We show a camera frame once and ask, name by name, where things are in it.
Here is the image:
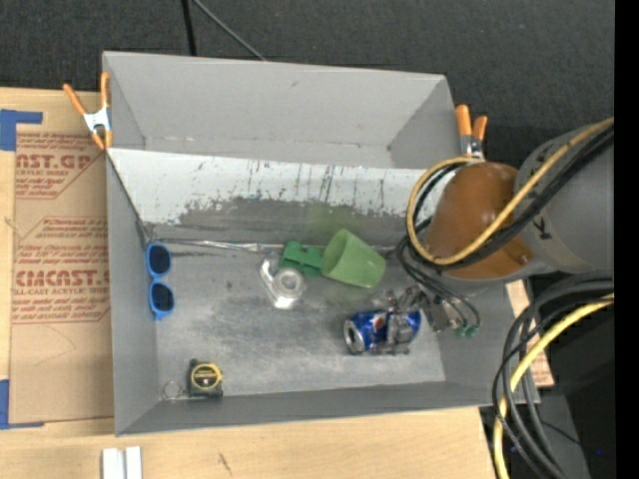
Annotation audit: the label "clear glass jar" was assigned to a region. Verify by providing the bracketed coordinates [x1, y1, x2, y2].
[259, 258, 307, 310]

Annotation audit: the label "brown cardboard board red print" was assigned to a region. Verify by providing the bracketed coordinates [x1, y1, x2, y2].
[0, 86, 117, 431]

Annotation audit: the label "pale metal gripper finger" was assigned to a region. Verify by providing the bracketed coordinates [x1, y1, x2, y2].
[386, 312, 414, 355]
[385, 288, 423, 318]

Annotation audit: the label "grey metal bin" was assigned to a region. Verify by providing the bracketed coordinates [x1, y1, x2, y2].
[102, 51, 541, 437]

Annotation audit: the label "green plastic cup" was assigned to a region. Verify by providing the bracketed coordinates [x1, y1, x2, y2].
[320, 228, 388, 290]

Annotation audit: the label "green plastic toy piece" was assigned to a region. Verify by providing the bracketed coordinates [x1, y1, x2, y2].
[278, 240, 326, 278]

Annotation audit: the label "blue sunglasses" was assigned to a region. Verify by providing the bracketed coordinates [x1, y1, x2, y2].
[145, 242, 177, 321]

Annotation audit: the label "yellow and black tape measure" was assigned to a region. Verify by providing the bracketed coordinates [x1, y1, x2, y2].
[160, 358, 225, 402]

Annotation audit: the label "crushed blue soda can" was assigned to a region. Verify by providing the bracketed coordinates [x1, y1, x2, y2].
[341, 307, 423, 356]

